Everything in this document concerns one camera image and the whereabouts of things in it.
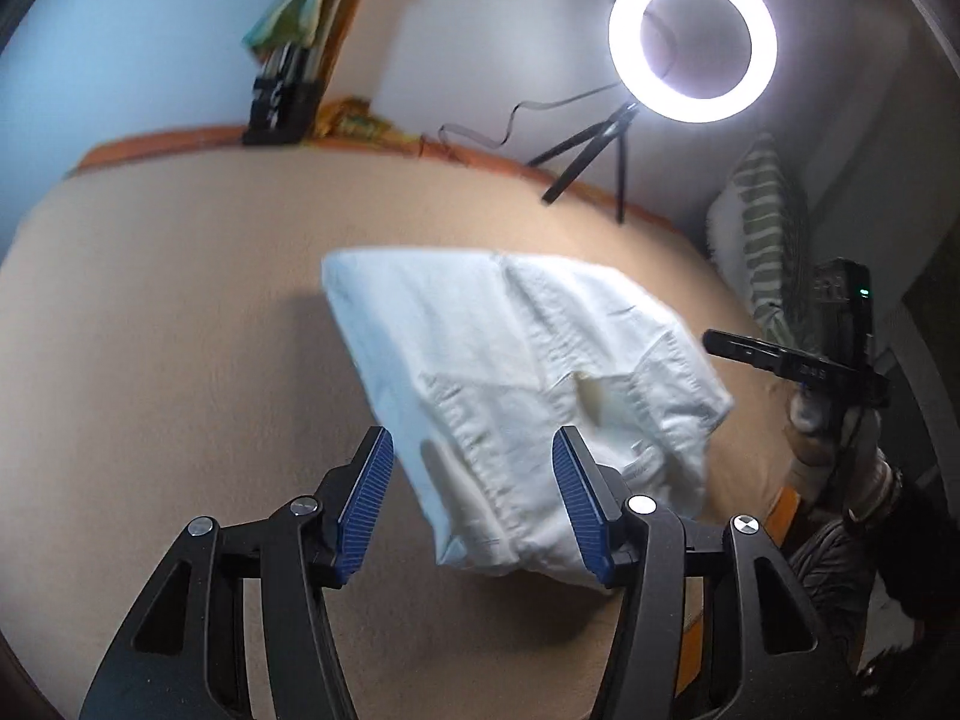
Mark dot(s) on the white garment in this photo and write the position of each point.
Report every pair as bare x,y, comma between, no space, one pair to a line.
487,330

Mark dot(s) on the person's right hand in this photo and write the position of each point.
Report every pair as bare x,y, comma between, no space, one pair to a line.
806,457

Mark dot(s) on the grey striped cloth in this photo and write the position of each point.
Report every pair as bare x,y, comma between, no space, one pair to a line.
825,577

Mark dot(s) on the orange bed sheet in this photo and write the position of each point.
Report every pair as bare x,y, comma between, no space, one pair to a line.
165,142

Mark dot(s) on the person's right forearm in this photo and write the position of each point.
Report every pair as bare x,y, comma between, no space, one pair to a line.
922,540

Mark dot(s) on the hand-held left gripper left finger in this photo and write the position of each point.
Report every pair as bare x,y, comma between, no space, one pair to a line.
367,495

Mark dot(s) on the folded black tripod stand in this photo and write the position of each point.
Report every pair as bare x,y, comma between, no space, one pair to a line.
277,112

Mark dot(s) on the colourful hanging cloth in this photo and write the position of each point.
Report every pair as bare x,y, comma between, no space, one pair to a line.
292,15

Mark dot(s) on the green striped pillow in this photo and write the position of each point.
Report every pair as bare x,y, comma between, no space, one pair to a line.
757,225

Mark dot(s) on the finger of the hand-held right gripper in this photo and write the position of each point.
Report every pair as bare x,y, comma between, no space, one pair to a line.
742,349

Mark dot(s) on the yellow patterned cloth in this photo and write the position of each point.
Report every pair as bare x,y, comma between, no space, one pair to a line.
360,124

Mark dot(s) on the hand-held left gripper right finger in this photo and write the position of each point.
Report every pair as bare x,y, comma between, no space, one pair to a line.
581,510

